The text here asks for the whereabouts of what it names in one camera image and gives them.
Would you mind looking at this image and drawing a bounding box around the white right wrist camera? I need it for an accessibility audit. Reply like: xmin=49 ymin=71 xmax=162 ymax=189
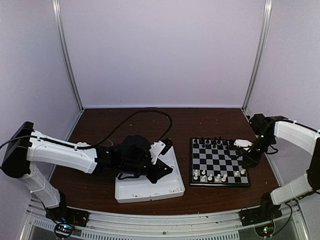
xmin=230 ymin=139 xmax=253 ymax=150

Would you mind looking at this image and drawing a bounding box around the row of black chess pieces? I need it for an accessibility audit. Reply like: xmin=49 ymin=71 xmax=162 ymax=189
xmin=190 ymin=136 xmax=236 ymax=150

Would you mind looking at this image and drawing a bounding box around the white plastic compartment tray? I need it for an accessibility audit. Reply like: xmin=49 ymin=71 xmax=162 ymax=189
xmin=114 ymin=147 xmax=185 ymax=204

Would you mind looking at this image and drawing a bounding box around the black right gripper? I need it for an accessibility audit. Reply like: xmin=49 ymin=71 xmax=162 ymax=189
xmin=242 ymin=133 xmax=275 ymax=169

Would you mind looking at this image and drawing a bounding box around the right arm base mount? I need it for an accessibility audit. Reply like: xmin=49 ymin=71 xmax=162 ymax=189
xmin=238 ymin=207 xmax=282 ymax=239

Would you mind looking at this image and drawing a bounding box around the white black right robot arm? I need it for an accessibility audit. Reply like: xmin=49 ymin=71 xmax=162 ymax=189
xmin=233 ymin=113 xmax=320 ymax=221

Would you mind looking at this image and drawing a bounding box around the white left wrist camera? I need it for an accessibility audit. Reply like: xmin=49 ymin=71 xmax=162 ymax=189
xmin=149 ymin=138 xmax=173 ymax=165

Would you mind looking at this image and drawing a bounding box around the left aluminium frame post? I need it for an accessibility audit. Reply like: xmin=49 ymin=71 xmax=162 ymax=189
xmin=52 ymin=0 xmax=84 ymax=112

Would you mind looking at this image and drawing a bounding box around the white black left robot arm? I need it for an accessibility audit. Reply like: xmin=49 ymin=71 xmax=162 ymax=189
xmin=0 ymin=121 xmax=173 ymax=222

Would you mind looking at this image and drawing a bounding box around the aluminium frame post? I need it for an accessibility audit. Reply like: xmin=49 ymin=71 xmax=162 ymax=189
xmin=52 ymin=0 xmax=84 ymax=112
xmin=241 ymin=0 xmax=273 ymax=115

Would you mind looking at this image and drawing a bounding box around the front aluminium rail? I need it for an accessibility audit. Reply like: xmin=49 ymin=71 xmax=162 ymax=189
xmin=18 ymin=200 xmax=311 ymax=240

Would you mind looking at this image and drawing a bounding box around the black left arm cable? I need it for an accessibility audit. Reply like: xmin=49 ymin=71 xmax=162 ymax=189
xmin=89 ymin=108 xmax=174 ymax=148

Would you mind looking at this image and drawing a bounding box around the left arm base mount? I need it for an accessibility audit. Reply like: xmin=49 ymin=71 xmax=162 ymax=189
xmin=44 ymin=207 xmax=90 ymax=239

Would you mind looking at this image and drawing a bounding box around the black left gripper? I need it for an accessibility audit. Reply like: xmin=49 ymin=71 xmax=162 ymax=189
xmin=121 ymin=157 xmax=173 ymax=184

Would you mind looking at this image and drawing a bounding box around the black white chess board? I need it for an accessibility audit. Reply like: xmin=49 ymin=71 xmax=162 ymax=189
xmin=189 ymin=139 xmax=251 ymax=188

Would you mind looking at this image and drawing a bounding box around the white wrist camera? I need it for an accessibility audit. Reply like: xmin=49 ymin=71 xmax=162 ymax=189
xmin=230 ymin=139 xmax=253 ymax=150
xmin=149 ymin=138 xmax=173 ymax=165

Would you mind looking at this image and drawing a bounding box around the right aluminium frame post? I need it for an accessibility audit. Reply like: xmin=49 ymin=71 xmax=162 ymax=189
xmin=241 ymin=0 xmax=273 ymax=115

